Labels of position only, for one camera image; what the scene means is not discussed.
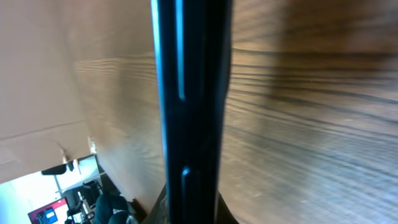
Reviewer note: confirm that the blue Samsung Galaxy smartphone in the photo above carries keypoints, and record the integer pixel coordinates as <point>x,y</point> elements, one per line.
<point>192,46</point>

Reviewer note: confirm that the red computer monitor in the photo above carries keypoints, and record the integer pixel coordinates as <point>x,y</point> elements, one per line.
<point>52,213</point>

